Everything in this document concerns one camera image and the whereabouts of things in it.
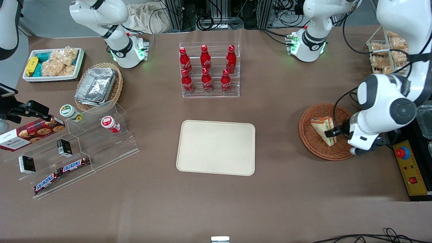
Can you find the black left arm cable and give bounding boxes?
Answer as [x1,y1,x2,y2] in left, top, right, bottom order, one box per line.
[342,7,432,73]

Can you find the black base cables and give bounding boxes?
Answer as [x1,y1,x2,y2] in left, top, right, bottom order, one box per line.
[259,28,295,46]
[121,6,156,38]

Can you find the triangle sandwich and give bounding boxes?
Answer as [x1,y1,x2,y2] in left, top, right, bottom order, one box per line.
[310,116,338,147]

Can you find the clear acrylic step shelf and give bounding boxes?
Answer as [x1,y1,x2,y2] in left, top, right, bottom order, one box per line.
[3,100,140,199]

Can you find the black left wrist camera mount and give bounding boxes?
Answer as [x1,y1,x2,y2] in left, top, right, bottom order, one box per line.
[371,134,394,151]

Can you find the red lid cup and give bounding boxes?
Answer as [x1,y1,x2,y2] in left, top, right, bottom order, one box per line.
[101,116,121,133]

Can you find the clear plastic container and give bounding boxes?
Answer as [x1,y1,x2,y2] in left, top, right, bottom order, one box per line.
[416,105,432,139]

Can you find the oval tan wicker basket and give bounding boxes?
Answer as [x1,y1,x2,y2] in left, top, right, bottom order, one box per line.
[74,62,124,112]

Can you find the black left base cables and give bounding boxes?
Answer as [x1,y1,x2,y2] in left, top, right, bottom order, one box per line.
[259,28,295,46]

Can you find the aluminium frame post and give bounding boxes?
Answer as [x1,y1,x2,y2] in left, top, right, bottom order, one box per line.
[258,0,274,29]
[165,0,197,33]

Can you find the Snickers chocolate bar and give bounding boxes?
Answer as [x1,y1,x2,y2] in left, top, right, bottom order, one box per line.
[34,170,62,195]
[60,156,91,173]

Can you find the black floor cable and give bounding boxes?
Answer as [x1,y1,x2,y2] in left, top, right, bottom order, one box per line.
[312,228,432,243]

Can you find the white wire basket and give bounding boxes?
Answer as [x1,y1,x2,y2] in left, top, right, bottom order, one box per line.
[366,25,411,75]

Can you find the yellow snack bar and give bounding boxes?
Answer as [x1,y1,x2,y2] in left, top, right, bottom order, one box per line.
[25,57,38,77]

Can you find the small black box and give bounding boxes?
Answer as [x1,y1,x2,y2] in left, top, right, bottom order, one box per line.
[18,155,36,174]
[57,139,73,157]

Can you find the beige plastic tray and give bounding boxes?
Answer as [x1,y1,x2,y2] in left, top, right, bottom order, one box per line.
[176,120,256,177]

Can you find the beige crumpled cloth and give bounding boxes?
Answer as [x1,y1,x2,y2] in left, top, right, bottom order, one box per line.
[127,2,169,34]

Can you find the red cola bottle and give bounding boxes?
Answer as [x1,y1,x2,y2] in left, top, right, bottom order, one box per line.
[179,47,193,74]
[181,69,194,94]
[201,68,213,93]
[221,69,232,93]
[226,45,237,74]
[200,45,212,71]

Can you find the round brown wicker basket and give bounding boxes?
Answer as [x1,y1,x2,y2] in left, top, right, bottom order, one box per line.
[299,103,358,161]

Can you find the white rectangular snack bin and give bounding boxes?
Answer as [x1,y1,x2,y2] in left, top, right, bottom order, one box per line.
[22,48,85,82]

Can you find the black right base cables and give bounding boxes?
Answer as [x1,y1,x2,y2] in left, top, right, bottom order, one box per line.
[121,6,156,38]

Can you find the black yellow control box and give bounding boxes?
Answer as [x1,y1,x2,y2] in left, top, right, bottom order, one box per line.
[386,127,432,202]

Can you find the red tartan cookie box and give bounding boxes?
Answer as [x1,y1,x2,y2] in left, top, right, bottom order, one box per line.
[0,115,65,152]

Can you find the clear acrylic bottle rack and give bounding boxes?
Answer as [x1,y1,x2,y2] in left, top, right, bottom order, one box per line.
[179,42,241,98]

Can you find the coiled black cable bundle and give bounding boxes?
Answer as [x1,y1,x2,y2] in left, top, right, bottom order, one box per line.
[197,13,244,31]

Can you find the clear bag rice crackers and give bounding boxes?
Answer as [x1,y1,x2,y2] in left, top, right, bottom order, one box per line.
[41,46,79,77]

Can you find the green lid cup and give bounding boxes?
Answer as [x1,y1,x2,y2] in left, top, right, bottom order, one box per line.
[60,104,83,123]

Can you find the aluminium foil container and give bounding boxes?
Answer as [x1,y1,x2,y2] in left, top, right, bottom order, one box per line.
[75,90,109,106]
[78,67,117,102]

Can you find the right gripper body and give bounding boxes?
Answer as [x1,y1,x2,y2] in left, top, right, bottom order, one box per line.
[0,100,21,133]

